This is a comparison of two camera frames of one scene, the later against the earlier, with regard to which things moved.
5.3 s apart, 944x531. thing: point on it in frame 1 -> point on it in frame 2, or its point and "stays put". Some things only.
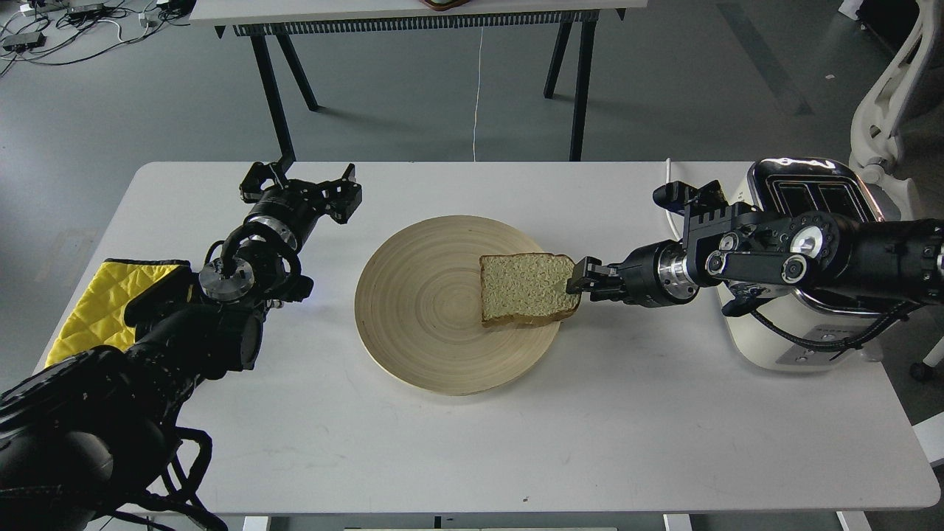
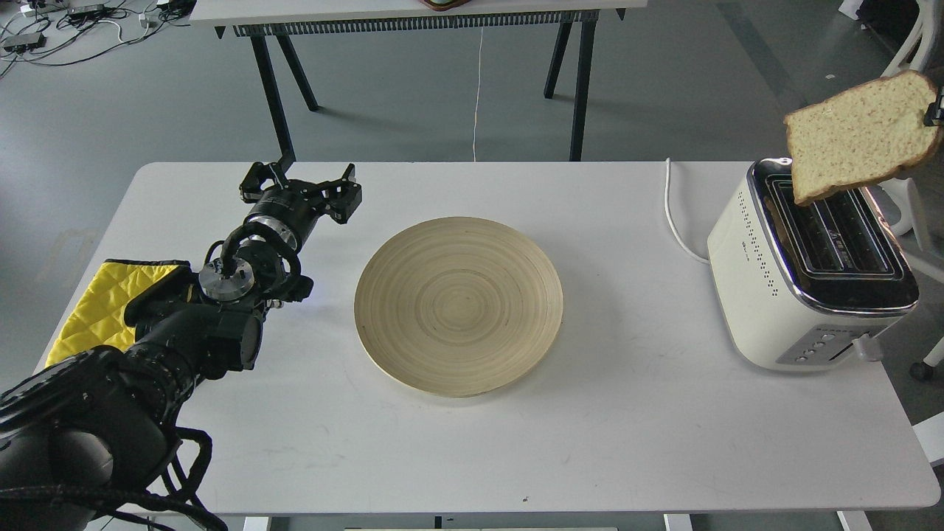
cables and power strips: [51, 32] stays put
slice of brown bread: [525, 288] -> [861, 134]
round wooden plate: [419, 308] stays put
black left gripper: [293, 204] stays put
